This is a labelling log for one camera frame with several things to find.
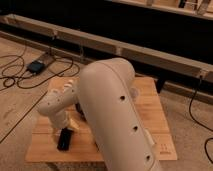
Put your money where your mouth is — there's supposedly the black power adapter box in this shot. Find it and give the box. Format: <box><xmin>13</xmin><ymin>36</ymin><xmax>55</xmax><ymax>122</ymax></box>
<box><xmin>27</xmin><ymin>61</ymin><xmax>45</xmax><ymax>74</ymax></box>

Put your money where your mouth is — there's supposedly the black cable at right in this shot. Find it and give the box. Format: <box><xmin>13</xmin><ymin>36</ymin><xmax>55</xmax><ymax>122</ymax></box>
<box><xmin>188</xmin><ymin>75</ymin><xmax>213</xmax><ymax>165</ymax></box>

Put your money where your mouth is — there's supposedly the wooden table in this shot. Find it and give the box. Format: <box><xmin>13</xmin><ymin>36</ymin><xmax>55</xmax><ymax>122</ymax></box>
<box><xmin>25</xmin><ymin>77</ymin><xmax>177</xmax><ymax>170</ymax></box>

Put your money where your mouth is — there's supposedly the white ceramic cup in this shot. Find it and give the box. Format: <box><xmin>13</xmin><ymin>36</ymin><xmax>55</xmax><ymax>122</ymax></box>
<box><xmin>130</xmin><ymin>88</ymin><xmax>139</xmax><ymax>100</ymax></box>

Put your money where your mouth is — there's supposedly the black floor cable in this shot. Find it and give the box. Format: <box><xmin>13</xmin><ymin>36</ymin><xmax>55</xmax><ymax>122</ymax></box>
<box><xmin>0</xmin><ymin>44</ymin><xmax>81</xmax><ymax>144</ymax></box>

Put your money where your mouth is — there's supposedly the white plastic bottle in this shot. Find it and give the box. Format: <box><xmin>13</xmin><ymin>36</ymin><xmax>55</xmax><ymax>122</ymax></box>
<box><xmin>63</xmin><ymin>80</ymin><xmax>74</xmax><ymax>91</ymax></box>

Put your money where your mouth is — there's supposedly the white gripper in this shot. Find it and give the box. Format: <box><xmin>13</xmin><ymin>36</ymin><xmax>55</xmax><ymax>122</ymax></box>
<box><xmin>50</xmin><ymin>113</ymin><xmax>79</xmax><ymax>134</ymax></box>

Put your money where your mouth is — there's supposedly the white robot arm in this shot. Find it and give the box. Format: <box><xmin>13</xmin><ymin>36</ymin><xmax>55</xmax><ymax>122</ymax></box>
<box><xmin>38</xmin><ymin>58</ymin><xmax>163</xmax><ymax>171</ymax></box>

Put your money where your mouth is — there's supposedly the dark ceramic bowl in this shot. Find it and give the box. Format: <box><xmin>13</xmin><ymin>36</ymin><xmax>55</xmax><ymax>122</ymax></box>
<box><xmin>75</xmin><ymin>103</ymin><xmax>86</xmax><ymax>121</ymax></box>

